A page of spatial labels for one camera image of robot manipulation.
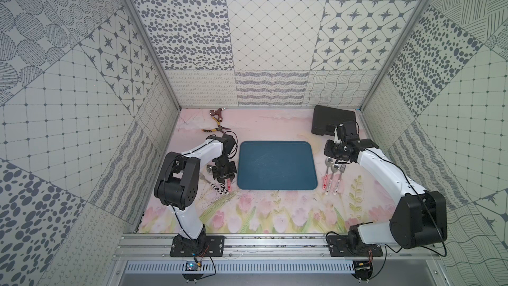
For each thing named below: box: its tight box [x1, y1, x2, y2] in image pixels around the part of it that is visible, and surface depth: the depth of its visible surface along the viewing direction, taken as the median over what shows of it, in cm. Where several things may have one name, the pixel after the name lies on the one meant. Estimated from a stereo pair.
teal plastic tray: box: [236, 140, 318, 191], surface depth 98 cm
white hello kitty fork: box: [332, 163, 347, 196], surface depth 96 cm
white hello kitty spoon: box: [324, 163, 340, 196], surface depth 96 cm
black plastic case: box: [311, 105, 356, 136], surface depth 116 cm
